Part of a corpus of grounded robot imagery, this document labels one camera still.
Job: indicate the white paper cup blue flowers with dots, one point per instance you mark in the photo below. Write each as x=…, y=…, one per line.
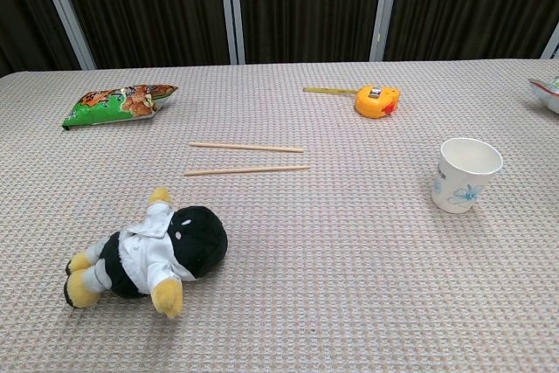
x=458, y=189

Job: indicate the black plush doll white coat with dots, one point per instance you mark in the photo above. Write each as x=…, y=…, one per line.
x=174, y=242

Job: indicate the green snack bag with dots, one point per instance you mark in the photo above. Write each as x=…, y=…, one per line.
x=109, y=106

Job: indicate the yellow tape measure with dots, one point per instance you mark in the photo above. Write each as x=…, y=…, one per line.
x=375, y=104

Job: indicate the beige waffle tablecloth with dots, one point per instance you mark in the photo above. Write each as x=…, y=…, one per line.
x=332, y=259

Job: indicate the white plastic snack packet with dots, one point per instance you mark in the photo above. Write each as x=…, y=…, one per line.
x=548, y=95

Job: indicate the grey partition frame post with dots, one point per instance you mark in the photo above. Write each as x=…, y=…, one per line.
x=385, y=6
x=227, y=6
x=66, y=15
x=554, y=47

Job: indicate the wooden chopstick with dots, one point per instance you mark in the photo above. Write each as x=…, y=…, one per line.
x=244, y=169
x=244, y=147

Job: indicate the dark brown curtain panel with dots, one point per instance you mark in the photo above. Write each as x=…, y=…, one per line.
x=471, y=2
x=148, y=6
x=22, y=10
x=310, y=6

